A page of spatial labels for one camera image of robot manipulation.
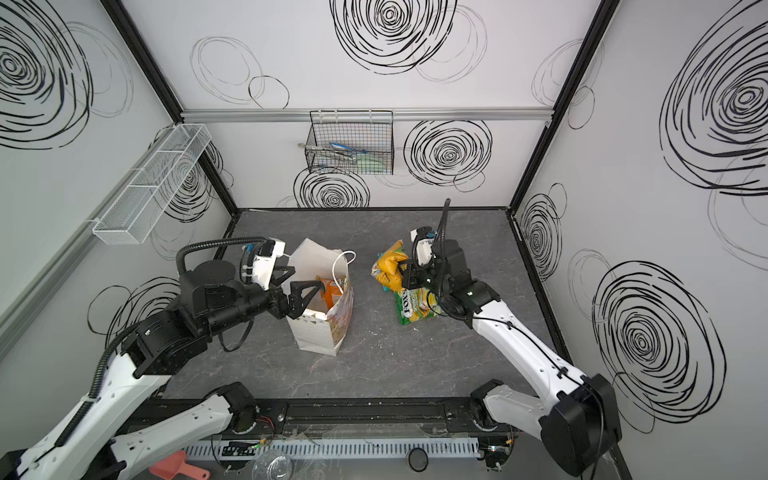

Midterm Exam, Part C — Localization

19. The Fox's fruit candy packet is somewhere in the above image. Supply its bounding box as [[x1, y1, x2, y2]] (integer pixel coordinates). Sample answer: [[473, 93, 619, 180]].
[[394, 288, 444, 325]]

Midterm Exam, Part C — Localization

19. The white printed paper bag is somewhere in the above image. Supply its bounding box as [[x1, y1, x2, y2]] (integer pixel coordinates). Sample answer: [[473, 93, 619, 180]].
[[288, 238, 357, 356]]

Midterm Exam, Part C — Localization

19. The orange snack packet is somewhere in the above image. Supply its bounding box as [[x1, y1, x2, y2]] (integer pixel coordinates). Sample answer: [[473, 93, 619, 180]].
[[317, 277, 344, 310]]

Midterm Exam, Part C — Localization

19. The yellow snack packet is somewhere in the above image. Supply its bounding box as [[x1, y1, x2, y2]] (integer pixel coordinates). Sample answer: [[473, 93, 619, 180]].
[[371, 240, 409, 292]]

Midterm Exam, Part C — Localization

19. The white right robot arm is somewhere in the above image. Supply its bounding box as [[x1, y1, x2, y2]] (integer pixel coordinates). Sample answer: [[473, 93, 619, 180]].
[[398, 204, 622, 477]]

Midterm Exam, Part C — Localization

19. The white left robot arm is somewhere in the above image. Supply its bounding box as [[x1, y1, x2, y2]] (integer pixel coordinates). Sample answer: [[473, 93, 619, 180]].
[[1, 236, 325, 479]]

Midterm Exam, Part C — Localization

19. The clear glass cup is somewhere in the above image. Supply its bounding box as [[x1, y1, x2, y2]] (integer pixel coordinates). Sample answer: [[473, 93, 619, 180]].
[[251, 449, 293, 480]]

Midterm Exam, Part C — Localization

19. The pink plastic scoop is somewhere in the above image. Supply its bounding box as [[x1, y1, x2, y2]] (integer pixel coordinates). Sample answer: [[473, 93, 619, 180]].
[[149, 451, 211, 480]]

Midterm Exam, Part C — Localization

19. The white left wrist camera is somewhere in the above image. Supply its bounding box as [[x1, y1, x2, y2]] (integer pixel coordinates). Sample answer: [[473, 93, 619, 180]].
[[240, 239, 286, 290]]

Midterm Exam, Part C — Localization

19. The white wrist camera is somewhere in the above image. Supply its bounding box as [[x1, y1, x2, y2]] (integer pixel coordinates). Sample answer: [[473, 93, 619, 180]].
[[240, 239, 286, 290], [410, 226, 436, 267]]

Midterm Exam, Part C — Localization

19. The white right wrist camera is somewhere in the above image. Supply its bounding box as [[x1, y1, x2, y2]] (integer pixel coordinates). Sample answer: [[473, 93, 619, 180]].
[[410, 226, 436, 267]]

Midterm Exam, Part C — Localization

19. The blue handled tool in basket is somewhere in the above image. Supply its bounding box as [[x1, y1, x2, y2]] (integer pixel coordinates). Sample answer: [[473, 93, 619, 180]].
[[329, 142, 359, 155]]

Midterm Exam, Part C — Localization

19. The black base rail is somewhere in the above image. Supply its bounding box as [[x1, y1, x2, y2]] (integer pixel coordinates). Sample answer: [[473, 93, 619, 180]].
[[137, 394, 607, 434]]

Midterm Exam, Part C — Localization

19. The black wire wall basket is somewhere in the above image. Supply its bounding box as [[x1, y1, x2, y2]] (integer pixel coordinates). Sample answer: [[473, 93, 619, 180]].
[[297, 110, 395, 175]]

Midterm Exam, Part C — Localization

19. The clear acrylic wall shelf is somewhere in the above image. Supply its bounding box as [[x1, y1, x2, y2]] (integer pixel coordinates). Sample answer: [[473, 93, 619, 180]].
[[92, 124, 211, 246]]

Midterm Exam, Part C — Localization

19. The white slotted cable duct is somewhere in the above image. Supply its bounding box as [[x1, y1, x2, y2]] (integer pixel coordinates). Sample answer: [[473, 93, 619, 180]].
[[183, 438, 482, 461]]

